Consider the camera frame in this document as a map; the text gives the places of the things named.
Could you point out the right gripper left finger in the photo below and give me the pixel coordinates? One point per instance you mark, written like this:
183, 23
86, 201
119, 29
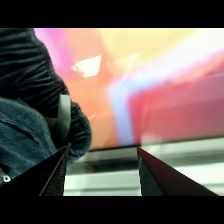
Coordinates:
46, 180

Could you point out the blue jeans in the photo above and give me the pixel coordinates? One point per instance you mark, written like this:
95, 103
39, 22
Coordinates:
23, 140

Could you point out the silver frame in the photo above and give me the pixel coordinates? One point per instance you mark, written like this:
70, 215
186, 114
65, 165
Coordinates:
186, 156

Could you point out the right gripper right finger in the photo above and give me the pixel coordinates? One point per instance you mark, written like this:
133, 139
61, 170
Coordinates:
163, 181

